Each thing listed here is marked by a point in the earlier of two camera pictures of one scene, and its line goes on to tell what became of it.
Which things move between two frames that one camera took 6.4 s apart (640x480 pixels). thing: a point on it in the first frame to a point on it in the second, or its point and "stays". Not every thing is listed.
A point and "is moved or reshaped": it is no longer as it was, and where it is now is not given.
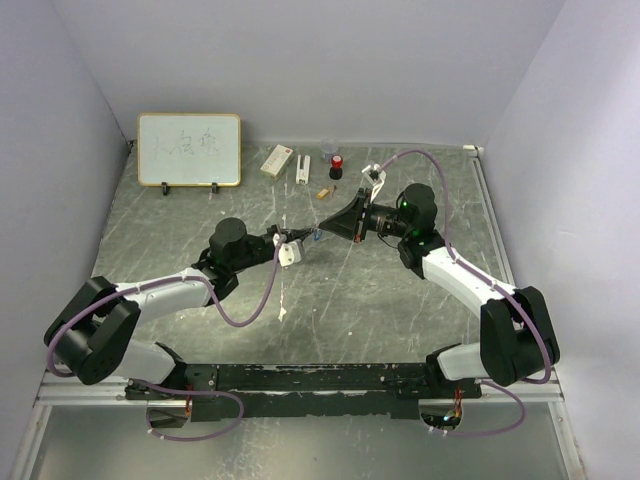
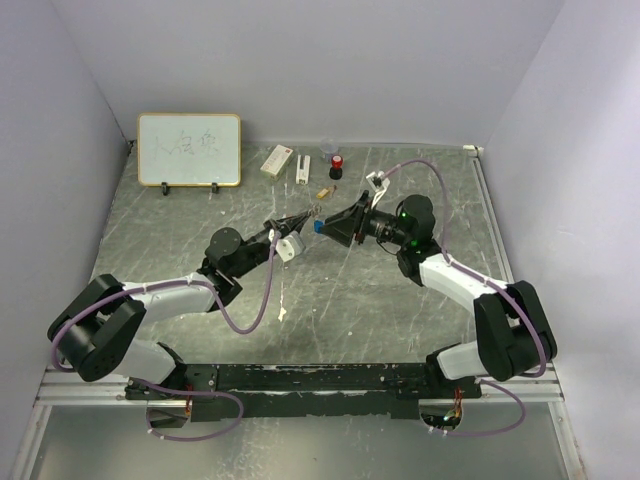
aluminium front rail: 56,392 stays
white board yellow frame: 189,149 stays
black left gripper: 274,229 to 289,224
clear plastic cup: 328,148 stays
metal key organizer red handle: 295,234 is moved or reshaped
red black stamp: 336,171 stays
